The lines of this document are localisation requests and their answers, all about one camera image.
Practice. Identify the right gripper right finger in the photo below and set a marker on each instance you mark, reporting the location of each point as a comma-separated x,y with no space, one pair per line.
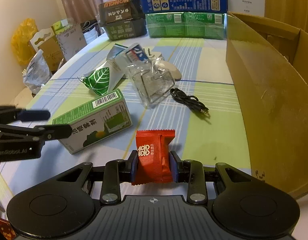
190,172

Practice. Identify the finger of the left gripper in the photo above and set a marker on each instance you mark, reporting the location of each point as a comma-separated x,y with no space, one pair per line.
9,114
37,133

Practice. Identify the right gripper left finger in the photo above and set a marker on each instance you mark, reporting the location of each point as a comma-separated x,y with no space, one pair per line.
116,172

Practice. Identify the red snack packet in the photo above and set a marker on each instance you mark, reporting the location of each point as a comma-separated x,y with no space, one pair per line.
153,156

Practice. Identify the green white medicine box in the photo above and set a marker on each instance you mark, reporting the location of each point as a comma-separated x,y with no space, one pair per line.
95,121

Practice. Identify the green leaf packet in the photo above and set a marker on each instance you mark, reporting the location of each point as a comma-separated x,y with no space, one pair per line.
102,80

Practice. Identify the clear plastic box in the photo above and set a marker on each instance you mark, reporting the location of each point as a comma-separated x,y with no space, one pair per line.
150,79

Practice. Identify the clear blue label case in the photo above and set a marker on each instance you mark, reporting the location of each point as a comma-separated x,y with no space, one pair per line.
130,56

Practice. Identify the silver tea foil pouch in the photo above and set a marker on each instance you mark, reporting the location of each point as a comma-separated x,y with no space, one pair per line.
115,50

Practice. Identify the crumpled silver bag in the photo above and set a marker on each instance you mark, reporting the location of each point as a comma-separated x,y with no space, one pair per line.
37,73

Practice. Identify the yellow plastic bag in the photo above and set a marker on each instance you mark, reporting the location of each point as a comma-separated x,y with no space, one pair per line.
20,41

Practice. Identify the grey white paper bag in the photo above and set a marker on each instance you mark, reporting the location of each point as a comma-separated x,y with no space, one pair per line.
71,41

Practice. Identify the green tissue packs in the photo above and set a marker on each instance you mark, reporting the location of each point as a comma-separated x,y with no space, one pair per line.
62,25

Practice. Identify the white power adapter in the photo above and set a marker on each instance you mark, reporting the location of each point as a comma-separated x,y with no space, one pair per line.
153,55

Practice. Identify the brown cardboard box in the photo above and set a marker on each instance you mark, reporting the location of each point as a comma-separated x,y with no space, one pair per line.
268,63

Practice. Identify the black noodle bowl pack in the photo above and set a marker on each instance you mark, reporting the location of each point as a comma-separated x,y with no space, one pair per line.
122,19

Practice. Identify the green shrink-wrapped pack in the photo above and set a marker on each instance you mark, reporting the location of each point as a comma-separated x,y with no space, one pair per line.
186,24

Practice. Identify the white cardboard box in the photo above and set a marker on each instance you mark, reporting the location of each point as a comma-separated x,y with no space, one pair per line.
251,7

